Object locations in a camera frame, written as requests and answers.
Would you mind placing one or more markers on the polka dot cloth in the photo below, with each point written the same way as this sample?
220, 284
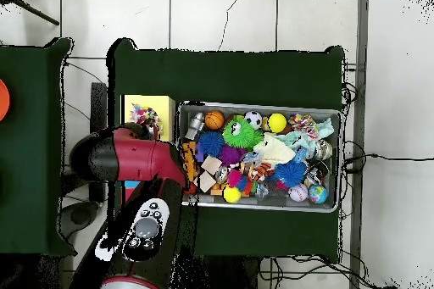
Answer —
144, 114

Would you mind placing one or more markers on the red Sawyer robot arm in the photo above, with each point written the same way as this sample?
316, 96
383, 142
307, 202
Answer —
142, 156

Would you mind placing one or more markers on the wooden box with three holes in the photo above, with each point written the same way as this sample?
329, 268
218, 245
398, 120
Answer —
166, 106

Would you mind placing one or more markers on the shallow mesh bin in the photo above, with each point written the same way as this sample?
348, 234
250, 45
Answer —
278, 201

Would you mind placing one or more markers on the blue spiky ball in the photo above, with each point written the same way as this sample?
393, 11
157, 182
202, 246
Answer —
291, 173
211, 143

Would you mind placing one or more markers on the small orange basketball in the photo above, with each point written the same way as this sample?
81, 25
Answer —
214, 120

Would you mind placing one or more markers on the green spiky puffer toy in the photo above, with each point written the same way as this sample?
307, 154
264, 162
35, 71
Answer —
242, 133

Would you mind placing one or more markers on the orange building block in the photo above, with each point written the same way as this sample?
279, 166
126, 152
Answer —
188, 153

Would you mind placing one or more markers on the small soccer ball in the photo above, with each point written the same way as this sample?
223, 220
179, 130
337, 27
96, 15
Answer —
253, 119

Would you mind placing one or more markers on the cream waffle cloth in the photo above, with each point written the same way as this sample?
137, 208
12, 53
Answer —
276, 151

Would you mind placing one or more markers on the plain yellow ball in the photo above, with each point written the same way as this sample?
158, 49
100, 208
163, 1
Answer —
277, 123

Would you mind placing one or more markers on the dark green table cloth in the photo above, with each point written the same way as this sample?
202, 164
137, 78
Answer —
30, 167
237, 75

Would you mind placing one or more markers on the small globe ball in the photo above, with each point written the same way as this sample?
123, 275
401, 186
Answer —
317, 194

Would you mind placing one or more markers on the orange disc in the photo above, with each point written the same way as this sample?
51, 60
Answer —
3, 101

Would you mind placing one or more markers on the black rod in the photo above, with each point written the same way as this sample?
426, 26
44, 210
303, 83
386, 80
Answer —
34, 10

